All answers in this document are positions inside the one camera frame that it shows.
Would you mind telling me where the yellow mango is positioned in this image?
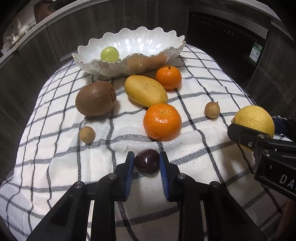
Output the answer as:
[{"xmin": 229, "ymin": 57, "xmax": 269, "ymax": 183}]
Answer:
[{"xmin": 125, "ymin": 75, "xmax": 168, "ymax": 108}]

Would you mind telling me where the checkered white cloth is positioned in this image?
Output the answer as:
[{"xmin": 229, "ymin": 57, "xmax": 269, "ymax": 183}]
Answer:
[{"xmin": 1, "ymin": 45, "xmax": 287, "ymax": 240}]

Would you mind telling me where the large orange mandarin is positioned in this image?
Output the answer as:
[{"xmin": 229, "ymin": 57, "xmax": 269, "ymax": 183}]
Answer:
[{"xmin": 143, "ymin": 103, "xmax": 182, "ymax": 141}]

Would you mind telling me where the white teapot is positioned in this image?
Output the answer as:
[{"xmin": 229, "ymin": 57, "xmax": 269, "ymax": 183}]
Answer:
[{"xmin": 6, "ymin": 18, "xmax": 30, "ymax": 46}]

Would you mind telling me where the brown longan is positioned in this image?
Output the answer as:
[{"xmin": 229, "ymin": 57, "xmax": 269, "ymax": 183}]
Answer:
[
  {"xmin": 79, "ymin": 126, "xmax": 95, "ymax": 144},
  {"xmin": 204, "ymin": 102, "xmax": 220, "ymax": 118}
]

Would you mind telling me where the white scalloped ceramic bowl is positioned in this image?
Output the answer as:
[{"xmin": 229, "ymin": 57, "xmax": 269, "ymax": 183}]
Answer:
[{"xmin": 72, "ymin": 26, "xmax": 186, "ymax": 78}]

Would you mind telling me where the small orange mandarin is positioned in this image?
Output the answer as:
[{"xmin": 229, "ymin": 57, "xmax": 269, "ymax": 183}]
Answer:
[{"xmin": 155, "ymin": 65, "xmax": 182, "ymax": 90}]

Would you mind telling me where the yellow lemon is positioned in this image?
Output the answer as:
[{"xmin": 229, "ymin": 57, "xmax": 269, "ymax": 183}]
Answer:
[{"xmin": 231, "ymin": 105, "xmax": 275, "ymax": 138}]

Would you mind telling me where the brown kiwi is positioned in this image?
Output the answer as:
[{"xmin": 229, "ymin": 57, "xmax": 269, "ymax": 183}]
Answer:
[{"xmin": 75, "ymin": 80, "xmax": 116, "ymax": 117}]

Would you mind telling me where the green round fruit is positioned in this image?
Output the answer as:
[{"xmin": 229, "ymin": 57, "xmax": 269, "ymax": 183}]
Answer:
[{"xmin": 100, "ymin": 46, "xmax": 119, "ymax": 62}]

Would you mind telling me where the dark red cherry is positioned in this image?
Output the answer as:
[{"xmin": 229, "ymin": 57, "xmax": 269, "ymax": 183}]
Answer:
[{"xmin": 134, "ymin": 149, "xmax": 159, "ymax": 176}]

